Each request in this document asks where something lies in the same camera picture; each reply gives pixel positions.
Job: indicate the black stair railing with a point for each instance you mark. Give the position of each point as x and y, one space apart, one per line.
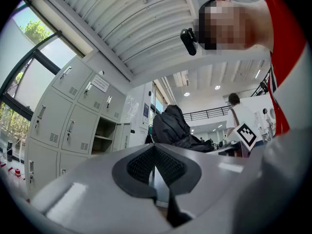
264 84

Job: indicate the red reel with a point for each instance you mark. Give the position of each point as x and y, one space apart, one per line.
17 172

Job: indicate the white paper notice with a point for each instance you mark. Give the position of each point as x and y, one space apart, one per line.
100 83

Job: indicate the grey open locker door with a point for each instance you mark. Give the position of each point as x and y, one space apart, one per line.
122 135

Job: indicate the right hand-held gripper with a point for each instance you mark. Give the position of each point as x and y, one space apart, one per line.
246 135

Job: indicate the black framed window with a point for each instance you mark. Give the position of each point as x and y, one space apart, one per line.
48 55

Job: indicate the white ceiling air conditioner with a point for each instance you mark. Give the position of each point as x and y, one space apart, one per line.
181 78

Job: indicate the grey metal locker cabinet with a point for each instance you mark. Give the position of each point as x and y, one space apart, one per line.
51 121

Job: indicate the red shirt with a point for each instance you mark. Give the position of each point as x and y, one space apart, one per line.
285 33

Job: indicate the black cylinder device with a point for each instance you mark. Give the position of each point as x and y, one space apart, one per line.
9 150

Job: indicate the black head-worn camera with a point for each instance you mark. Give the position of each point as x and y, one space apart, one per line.
189 41

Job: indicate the person's head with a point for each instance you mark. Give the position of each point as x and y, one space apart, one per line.
231 28

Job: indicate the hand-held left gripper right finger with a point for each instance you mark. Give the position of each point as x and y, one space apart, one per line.
214 179

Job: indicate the blue wall poster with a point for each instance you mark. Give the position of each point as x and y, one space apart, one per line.
145 112

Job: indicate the long ceiling light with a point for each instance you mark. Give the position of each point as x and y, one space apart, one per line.
257 73

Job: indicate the black balcony railing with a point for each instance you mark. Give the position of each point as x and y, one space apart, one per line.
207 111

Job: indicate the black bag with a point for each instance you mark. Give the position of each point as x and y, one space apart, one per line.
168 123

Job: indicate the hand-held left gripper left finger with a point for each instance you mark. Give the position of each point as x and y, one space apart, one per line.
92 191

